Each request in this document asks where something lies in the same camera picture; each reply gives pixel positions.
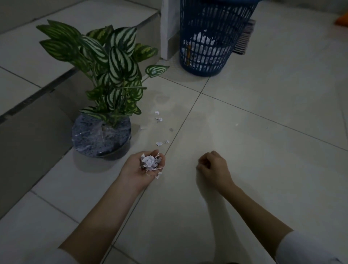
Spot person's right hand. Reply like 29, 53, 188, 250
196, 151, 236, 195

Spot person's left hand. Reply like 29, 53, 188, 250
120, 149, 166, 189

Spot handful of paper scraps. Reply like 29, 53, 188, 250
139, 153, 164, 179

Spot person's left forearm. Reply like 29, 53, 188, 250
58, 174, 149, 264

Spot person's right forearm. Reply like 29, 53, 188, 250
217, 182, 295, 257

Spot scattered small white paper bits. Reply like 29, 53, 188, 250
140, 110, 174, 147

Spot clear pot with speckled pebbles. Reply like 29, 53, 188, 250
71, 113, 132, 161

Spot green striped leaf plant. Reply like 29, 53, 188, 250
36, 20, 170, 127

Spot white paper waste heap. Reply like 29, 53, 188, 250
183, 31, 232, 72

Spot striped floor mat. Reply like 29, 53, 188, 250
234, 19, 257, 56

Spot white right sleeve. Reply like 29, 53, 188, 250
275, 230, 343, 264

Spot blue plastic mesh basket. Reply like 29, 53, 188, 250
179, 0, 259, 77

